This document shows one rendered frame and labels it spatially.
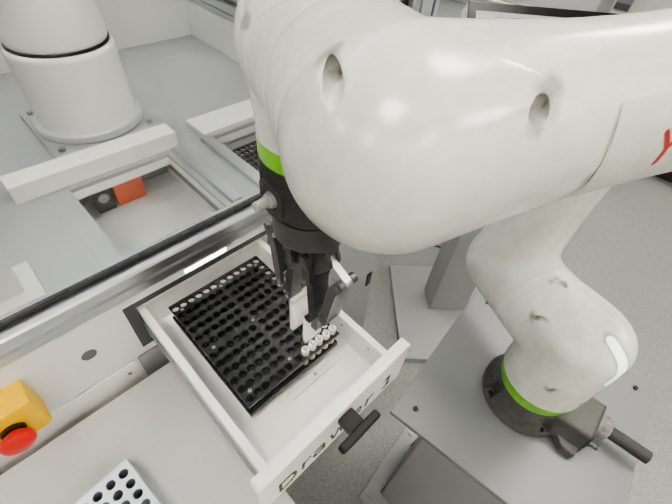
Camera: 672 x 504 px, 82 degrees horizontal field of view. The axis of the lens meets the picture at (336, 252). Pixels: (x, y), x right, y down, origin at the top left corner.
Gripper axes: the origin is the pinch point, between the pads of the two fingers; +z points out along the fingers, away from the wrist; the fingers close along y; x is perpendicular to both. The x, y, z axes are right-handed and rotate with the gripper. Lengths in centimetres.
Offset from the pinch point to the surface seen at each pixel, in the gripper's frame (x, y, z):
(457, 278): 90, -8, 74
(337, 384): 2.5, 5.4, 16.5
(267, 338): -2.7, -5.7, 10.1
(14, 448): -35.8, -15.5, 12.0
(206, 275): -2.4, -24.4, 12.1
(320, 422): -6.1, 9.9, 7.3
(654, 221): 246, 41, 101
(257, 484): -16.2, 10.1, 7.2
